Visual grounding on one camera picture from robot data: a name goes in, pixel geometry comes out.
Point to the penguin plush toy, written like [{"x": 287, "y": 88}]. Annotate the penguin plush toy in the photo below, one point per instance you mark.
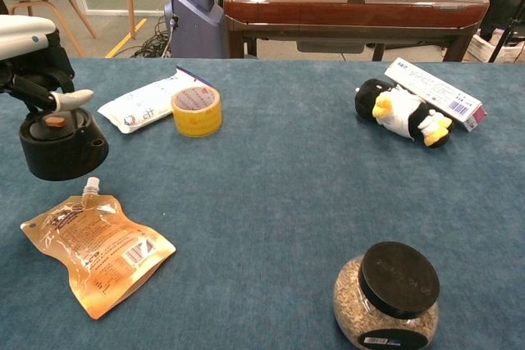
[{"x": 402, "y": 114}]

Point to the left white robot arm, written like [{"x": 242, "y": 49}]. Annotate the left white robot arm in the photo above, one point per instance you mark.
[{"x": 20, "y": 36}]

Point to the white plastic packet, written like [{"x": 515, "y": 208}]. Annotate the white plastic packet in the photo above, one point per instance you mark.
[{"x": 139, "y": 106}]

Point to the small black teapot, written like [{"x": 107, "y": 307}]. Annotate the small black teapot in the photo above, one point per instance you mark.
[{"x": 61, "y": 153}]

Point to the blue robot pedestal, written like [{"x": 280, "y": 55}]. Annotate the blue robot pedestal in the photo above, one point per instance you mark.
[{"x": 197, "y": 18}]

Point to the yellow tape roll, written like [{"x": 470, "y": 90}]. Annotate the yellow tape roll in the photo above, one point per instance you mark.
[{"x": 197, "y": 118}]

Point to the orange spout pouch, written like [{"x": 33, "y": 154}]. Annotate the orange spout pouch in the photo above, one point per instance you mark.
[{"x": 98, "y": 251}]

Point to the brown mahjong table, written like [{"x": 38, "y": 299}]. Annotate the brown mahjong table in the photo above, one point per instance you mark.
[{"x": 348, "y": 12}]

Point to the black tripod stand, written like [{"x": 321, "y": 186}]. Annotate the black tripod stand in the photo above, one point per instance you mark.
[{"x": 506, "y": 34}]

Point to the blue felt table mat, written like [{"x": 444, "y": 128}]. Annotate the blue felt table mat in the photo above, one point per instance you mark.
[{"x": 266, "y": 186}]

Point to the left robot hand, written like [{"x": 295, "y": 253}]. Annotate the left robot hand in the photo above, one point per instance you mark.
[{"x": 41, "y": 75}]

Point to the white purple carton box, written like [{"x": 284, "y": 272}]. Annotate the white purple carton box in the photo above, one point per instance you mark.
[{"x": 439, "y": 87}]

